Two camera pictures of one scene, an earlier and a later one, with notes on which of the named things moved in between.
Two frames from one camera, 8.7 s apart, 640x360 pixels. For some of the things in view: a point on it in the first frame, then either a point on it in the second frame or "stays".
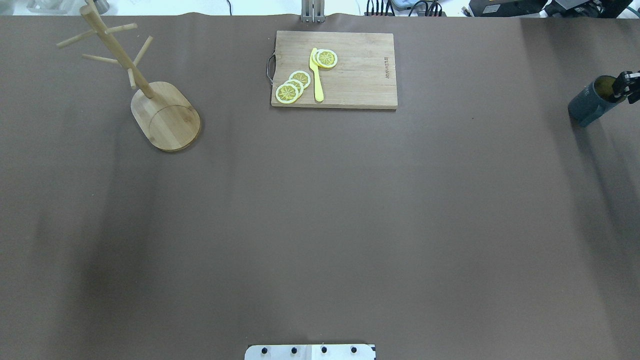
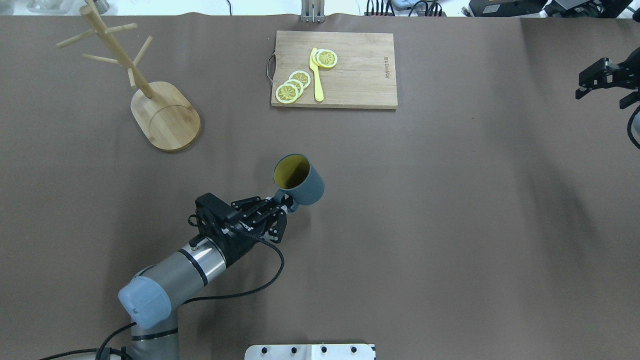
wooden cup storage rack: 163,114 stays
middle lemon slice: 299,85 stays
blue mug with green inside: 596,100 -> 297,178
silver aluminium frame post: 313,11 stays
